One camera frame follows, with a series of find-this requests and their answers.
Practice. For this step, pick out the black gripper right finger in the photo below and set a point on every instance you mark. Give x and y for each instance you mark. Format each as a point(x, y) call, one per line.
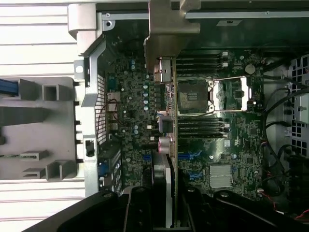
point(229, 212)

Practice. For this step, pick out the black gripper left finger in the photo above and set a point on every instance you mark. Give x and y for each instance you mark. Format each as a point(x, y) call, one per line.
point(96, 212)

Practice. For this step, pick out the silver chipset heat sink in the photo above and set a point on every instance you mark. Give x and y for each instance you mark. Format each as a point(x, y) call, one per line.
point(220, 176)

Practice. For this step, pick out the short blue expansion slot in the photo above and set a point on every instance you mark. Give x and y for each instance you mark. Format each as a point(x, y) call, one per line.
point(194, 175)

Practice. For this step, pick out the black case latch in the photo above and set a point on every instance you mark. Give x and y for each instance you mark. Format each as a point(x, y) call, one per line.
point(89, 147)

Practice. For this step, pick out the long blue expansion slot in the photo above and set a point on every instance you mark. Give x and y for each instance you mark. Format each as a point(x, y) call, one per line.
point(190, 155)

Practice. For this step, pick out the grey plastic parts rack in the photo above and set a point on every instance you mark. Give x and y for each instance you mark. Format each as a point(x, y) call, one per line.
point(60, 135)

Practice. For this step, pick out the green RAM stick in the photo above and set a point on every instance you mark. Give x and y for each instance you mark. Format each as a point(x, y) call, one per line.
point(26, 158)
point(200, 123)

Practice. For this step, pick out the metal socket cover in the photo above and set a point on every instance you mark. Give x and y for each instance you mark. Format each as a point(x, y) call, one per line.
point(245, 96)

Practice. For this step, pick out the CPU socket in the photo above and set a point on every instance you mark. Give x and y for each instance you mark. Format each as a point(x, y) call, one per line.
point(193, 96)

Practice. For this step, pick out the perforated metal drive cage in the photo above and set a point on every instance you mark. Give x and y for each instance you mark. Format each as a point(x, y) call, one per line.
point(300, 106)

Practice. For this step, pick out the green motherboard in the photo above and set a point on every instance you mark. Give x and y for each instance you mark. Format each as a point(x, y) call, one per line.
point(135, 79)

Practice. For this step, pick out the coin cell battery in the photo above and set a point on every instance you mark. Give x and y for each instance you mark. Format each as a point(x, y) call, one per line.
point(250, 68)

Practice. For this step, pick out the black open PC case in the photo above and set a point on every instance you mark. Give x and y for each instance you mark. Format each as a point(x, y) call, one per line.
point(253, 31)

